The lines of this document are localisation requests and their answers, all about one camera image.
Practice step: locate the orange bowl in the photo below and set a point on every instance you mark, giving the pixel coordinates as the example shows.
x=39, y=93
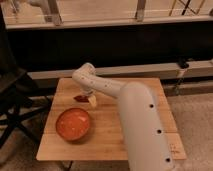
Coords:
x=73, y=124

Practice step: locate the wooden table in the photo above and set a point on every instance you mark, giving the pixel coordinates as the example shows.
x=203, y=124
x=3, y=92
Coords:
x=104, y=141

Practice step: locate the red pepper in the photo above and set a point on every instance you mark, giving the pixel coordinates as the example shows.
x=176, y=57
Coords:
x=81, y=98

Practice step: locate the black office chair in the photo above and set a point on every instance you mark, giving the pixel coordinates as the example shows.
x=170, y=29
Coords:
x=15, y=86

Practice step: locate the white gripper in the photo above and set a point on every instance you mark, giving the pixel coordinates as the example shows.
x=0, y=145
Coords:
x=88, y=92

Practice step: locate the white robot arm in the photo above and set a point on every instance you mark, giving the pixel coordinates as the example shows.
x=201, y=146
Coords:
x=144, y=137

